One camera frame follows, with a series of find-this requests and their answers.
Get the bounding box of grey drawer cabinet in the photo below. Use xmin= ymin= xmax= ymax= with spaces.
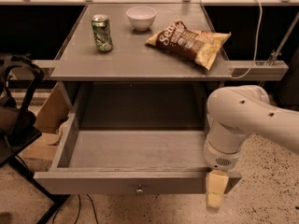
xmin=51 ymin=3 xmax=230 ymax=130

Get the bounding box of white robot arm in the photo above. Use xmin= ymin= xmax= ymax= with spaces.
xmin=203 ymin=85 xmax=299 ymax=213

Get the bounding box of black office chair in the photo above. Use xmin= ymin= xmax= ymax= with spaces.
xmin=0 ymin=54 xmax=69 ymax=224

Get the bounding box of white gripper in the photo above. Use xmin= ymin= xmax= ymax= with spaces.
xmin=203 ymin=140 xmax=240 ymax=210

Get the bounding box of brown cardboard box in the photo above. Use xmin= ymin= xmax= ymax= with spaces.
xmin=21 ymin=82 xmax=71 ymax=161

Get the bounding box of grey top drawer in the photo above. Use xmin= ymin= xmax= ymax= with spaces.
xmin=33 ymin=81 xmax=243 ymax=196

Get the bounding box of green soda can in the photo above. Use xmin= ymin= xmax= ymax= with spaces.
xmin=92 ymin=14 xmax=113 ymax=52

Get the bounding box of brown chip bag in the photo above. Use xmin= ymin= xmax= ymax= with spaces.
xmin=146 ymin=20 xmax=231 ymax=70

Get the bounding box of white hanging cable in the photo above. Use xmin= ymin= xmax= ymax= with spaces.
xmin=229 ymin=0 xmax=263 ymax=80

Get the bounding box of white bowl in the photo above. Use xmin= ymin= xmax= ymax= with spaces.
xmin=126 ymin=6 xmax=157 ymax=31

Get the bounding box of black floor cable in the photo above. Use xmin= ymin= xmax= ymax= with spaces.
xmin=50 ymin=193 xmax=100 ymax=224

